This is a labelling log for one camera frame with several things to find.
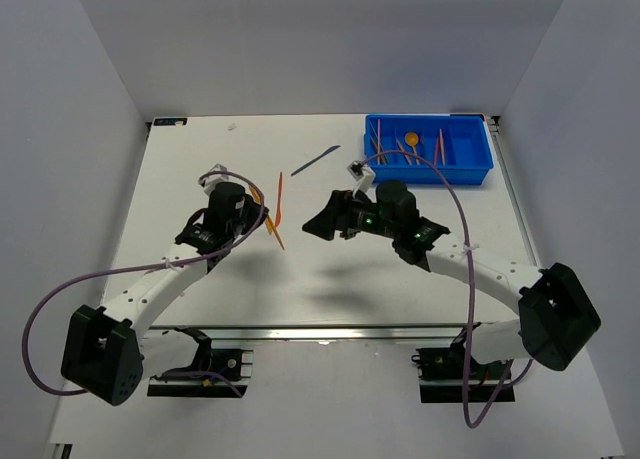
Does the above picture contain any dark label sticker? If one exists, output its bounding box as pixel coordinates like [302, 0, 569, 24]
[153, 118, 188, 127]

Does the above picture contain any orange plastic knife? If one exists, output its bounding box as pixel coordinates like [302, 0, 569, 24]
[265, 215, 276, 234]

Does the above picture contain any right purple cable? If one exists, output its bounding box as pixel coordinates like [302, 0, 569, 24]
[352, 150, 533, 429]

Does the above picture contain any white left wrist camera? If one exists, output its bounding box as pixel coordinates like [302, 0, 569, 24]
[198, 164, 230, 196]

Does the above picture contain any red plastic fork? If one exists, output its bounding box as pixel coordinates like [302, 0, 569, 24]
[433, 138, 441, 165]

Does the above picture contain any dark blue plastic knife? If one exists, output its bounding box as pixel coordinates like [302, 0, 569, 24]
[290, 144, 341, 177]

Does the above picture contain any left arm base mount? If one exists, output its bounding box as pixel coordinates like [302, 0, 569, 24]
[141, 327, 254, 399]

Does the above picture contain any yellow fork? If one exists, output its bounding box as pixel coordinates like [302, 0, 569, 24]
[250, 187, 285, 250]

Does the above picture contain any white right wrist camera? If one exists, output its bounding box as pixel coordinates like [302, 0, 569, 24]
[348, 161, 376, 195]

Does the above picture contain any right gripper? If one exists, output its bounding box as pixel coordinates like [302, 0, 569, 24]
[303, 188, 399, 241]

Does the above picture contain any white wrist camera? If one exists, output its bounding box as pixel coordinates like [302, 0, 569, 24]
[348, 161, 376, 195]
[198, 164, 230, 196]

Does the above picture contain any blue compartment tray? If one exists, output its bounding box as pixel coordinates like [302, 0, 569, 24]
[363, 114, 493, 186]

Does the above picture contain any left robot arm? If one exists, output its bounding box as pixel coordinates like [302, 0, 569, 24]
[61, 180, 268, 406]

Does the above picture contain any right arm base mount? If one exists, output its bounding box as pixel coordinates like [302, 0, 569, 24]
[411, 348, 506, 404]

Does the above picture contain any orange plastic fork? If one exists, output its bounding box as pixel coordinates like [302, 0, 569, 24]
[438, 129, 447, 165]

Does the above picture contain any dark blue chopstick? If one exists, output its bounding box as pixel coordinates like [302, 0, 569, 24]
[372, 139, 388, 165]

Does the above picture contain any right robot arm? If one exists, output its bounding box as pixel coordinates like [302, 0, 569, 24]
[302, 181, 601, 378]

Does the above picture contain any aluminium table rail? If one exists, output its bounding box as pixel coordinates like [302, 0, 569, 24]
[94, 323, 531, 343]

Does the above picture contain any red plastic knife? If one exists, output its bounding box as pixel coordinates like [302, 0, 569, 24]
[273, 172, 284, 231]

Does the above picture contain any orange chopstick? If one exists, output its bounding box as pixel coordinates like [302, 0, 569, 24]
[370, 138, 386, 164]

